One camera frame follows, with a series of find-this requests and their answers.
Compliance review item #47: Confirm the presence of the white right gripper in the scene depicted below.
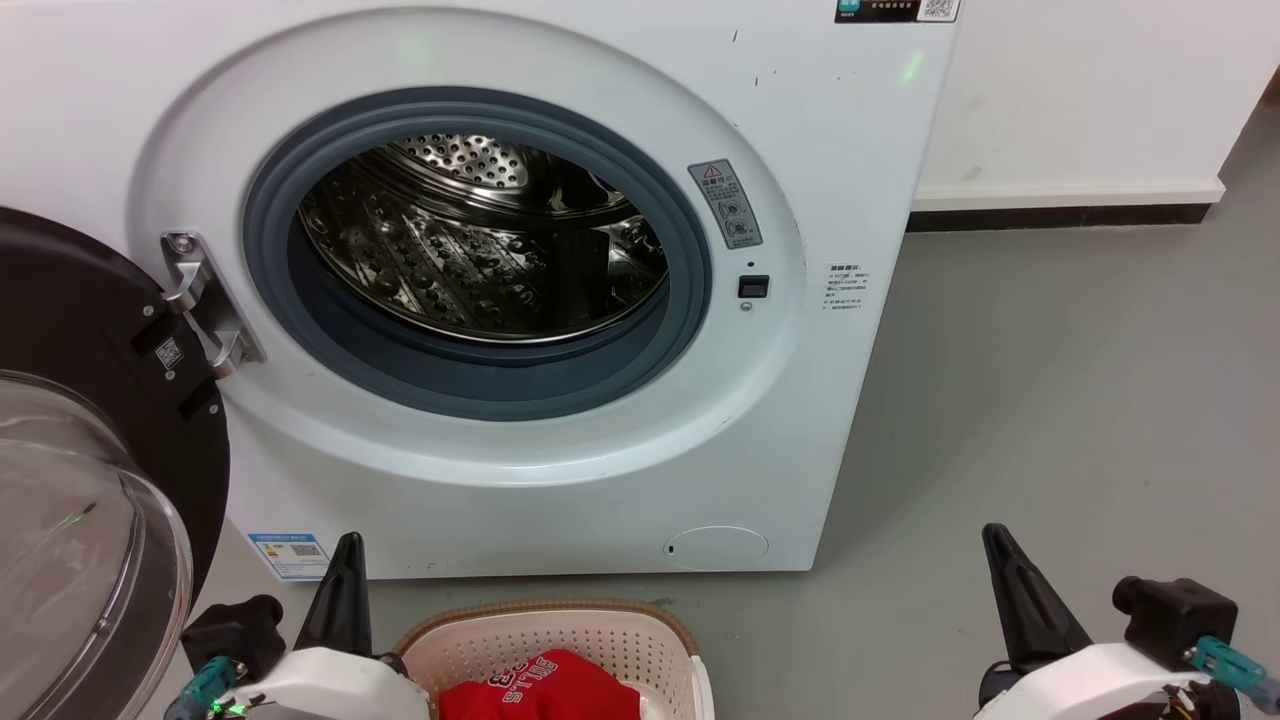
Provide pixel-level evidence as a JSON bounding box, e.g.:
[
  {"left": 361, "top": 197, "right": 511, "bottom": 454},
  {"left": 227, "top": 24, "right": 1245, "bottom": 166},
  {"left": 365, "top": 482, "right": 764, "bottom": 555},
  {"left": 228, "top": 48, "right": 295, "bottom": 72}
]
[{"left": 975, "top": 523, "right": 1241, "bottom": 720}]

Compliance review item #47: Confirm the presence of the silver metal door hinge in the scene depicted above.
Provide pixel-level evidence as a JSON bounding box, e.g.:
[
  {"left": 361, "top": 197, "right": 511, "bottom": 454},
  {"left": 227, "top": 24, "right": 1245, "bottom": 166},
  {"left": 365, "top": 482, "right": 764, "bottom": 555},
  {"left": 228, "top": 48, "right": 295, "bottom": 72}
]
[{"left": 160, "top": 230, "right": 266, "bottom": 379}]

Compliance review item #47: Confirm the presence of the steel perforated washer drum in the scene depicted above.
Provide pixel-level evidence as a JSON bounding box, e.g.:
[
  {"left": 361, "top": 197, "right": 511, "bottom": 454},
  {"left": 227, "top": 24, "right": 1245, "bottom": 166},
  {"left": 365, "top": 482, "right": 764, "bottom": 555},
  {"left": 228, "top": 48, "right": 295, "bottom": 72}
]
[{"left": 298, "top": 133, "right": 669, "bottom": 344}]

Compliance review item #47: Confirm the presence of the cream perforated laundry basket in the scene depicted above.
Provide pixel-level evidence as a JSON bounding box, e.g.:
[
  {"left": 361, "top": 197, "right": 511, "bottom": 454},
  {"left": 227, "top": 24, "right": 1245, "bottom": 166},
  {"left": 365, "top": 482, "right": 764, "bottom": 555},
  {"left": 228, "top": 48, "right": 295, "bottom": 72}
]
[{"left": 395, "top": 598, "right": 716, "bottom": 720}]

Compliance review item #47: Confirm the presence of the grey warning sticker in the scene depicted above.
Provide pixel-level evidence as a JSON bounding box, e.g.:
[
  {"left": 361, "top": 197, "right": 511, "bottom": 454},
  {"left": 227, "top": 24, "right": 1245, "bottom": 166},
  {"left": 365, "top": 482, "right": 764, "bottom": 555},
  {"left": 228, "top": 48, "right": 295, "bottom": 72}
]
[{"left": 687, "top": 158, "right": 764, "bottom": 251}]

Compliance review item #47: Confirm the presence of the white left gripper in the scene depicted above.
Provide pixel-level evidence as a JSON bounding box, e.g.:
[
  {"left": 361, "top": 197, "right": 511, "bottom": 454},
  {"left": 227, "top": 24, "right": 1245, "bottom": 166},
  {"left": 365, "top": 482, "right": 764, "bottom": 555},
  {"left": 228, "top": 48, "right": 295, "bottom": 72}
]
[{"left": 215, "top": 532, "right": 431, "bottom": 720}]

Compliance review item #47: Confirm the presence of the white and black baseboard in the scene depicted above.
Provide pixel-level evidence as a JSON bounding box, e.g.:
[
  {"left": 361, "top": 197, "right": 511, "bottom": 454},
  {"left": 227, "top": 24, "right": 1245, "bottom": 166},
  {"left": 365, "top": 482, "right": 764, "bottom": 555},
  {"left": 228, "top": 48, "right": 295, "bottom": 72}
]
[{"left": 905, "top": 178, "right": 1226, "bottom": 233}]

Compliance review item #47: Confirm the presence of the black glass washer door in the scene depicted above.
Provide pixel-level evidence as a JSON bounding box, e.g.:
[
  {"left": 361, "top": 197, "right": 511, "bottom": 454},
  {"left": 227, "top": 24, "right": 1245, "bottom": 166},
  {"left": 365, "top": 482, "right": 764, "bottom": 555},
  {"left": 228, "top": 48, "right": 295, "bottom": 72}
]
[{"left": 0, "top": 205, "right": 233, "bottom": 720}]

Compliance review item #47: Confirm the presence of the round drain filter cover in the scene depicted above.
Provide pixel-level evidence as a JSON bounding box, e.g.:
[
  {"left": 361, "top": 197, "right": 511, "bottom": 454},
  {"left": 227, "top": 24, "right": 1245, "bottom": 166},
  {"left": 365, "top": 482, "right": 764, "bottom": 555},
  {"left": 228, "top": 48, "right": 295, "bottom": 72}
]
[{"left": 663, "top": 525, "right": 771, "bottom": 573}]

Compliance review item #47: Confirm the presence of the black QR code sticker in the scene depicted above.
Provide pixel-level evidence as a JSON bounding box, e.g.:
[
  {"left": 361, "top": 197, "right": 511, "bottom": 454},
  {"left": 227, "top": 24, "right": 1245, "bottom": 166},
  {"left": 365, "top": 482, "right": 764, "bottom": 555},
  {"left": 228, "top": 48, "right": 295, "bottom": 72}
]
[{"left": 835, "top": 0, "right": 961, "bottom": 24}]

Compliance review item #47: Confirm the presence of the blue energy label sticker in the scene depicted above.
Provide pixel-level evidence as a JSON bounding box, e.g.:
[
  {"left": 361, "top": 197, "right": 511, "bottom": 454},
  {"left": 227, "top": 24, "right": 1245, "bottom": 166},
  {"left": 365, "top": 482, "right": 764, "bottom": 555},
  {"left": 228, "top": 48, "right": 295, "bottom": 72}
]
[{"left": 248, "top": 532, "right": 331, "bottom": 581}]

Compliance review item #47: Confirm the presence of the white front-load washing machine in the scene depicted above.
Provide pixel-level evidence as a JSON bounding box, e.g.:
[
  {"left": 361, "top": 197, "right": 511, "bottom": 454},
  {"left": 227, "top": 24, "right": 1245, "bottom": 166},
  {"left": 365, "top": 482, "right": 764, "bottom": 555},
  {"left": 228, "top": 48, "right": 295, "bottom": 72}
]
[{"left": 0, "top": 0, "right": 961, "bottom": 581}]

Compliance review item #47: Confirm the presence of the red garment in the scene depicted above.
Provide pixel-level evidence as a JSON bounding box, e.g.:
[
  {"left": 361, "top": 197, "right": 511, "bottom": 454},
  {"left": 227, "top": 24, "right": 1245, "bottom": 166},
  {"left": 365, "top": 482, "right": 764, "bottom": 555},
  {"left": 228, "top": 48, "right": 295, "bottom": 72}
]
[{"left": 438, "top": 648, "right": 643, "bottom": 720}]

